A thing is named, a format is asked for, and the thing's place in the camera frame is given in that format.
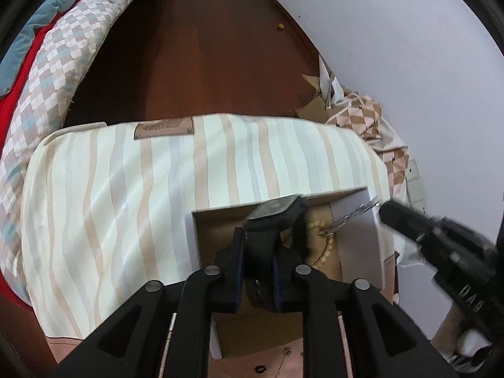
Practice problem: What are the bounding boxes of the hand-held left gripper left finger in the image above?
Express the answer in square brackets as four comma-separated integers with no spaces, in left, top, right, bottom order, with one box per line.
[49,227,249,378]

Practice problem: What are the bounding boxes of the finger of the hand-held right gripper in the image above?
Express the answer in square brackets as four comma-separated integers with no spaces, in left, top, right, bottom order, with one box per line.
[379,200,434,245]

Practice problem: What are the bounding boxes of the silver chain necklace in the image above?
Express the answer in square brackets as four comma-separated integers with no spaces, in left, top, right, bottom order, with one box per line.
[320,198,381,238]

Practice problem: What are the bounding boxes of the black smartwatch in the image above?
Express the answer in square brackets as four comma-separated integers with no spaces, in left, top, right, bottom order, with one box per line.
[243,194,310,312]

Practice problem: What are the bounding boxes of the striped mattress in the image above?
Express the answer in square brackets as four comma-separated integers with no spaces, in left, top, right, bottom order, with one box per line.
[20,113,407,341]

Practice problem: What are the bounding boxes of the grey-blue blanket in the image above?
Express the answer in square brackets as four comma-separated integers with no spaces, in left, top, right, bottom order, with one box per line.
[0,0,100,96]

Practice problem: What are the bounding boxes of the cardboard scraps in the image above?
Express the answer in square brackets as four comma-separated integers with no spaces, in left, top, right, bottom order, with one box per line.
[295,53,352,122]

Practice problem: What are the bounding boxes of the checkered bed quilt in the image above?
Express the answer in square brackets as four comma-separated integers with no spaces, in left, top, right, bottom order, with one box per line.
[0,0,166,308]

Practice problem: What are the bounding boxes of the white cardboard box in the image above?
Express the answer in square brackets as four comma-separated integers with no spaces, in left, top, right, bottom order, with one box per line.
[192,187,388,361]

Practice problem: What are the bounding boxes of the white wall socket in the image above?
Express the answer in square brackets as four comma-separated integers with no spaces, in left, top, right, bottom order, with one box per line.
[405,159,429,210]

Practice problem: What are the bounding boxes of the red blanket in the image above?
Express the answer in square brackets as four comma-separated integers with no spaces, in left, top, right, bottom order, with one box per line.
[0,0,135,312]

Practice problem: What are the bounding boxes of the cream bead necklace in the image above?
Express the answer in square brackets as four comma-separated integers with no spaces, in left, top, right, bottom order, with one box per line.
[305,220,338,269]

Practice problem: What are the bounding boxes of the thin metal chain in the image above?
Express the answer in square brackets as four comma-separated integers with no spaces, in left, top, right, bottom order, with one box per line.
[276,346,293,378]

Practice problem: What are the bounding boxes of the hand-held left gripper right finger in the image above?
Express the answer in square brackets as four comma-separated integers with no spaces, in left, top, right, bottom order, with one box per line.
[272,243,461,378]

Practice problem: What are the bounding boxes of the checkered brown fabric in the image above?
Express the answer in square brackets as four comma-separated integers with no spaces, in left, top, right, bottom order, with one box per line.
[323,92,411,206]

